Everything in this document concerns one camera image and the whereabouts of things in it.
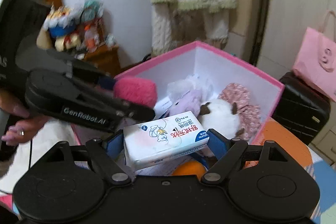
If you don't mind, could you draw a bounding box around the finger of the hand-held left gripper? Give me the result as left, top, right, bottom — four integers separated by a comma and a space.
78, 84, 156, 123
47, 49, 118, 90

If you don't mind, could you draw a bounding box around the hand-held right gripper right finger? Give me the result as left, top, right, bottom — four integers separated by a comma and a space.
200, 129, 286, 186

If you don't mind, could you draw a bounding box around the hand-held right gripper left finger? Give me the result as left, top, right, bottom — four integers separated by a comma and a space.
47, 130, 132, 187

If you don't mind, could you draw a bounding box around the pink fluffy plush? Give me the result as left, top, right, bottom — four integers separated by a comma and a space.
113, 76, 158, 108

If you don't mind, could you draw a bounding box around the white brown-patched plush toy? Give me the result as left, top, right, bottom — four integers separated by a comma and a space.
199, 98, 246, 139

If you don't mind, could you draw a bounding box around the round plush ball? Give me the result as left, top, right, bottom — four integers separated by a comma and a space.
171, 160, 206, 177

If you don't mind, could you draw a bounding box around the blue white wet wipes pack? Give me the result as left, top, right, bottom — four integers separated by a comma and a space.
123, 110, 211, 171

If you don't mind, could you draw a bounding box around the purple plush toy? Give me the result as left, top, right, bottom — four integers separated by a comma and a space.
168, 90, 203, 120

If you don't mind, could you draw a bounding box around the pink floral scrunchie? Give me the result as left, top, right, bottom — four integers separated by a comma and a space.
218, 83, 262, 141

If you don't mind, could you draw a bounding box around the pink cardboard box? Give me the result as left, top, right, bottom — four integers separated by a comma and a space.
72, 41, 285, 151

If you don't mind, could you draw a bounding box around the person's left hand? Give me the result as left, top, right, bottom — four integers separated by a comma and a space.
0, 89, 51, 146

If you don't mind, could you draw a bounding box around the wooden nightstand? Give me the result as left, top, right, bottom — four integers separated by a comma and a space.
84, 46, 122, 78

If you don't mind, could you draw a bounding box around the orange drink bottle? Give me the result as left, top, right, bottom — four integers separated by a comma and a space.
85, 23, 99, 50

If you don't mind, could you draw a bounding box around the white cloth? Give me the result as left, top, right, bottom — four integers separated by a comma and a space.
0, 121, 79, 183

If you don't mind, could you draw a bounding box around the bouquet in blue wrap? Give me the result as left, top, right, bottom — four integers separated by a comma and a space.
43, 5, 77, 39

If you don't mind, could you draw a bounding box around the patchwork bed sheet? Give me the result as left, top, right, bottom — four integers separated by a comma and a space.
244, 118, 336, 224

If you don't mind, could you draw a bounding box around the white teal plastic bag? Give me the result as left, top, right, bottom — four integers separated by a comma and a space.
79, 0, 103, 23

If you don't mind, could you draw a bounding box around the black suitcase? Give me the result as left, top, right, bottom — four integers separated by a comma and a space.
272, 72, 331, 146

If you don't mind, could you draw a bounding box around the large cardboard sheet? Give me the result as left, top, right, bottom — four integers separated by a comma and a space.
226, 0, 263, 65

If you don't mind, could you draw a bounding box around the pink tote bag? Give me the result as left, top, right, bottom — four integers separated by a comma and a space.
293, 10, 336, 103

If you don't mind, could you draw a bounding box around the black metal clothes rack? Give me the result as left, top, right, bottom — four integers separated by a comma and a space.
249, 0, 272, 67

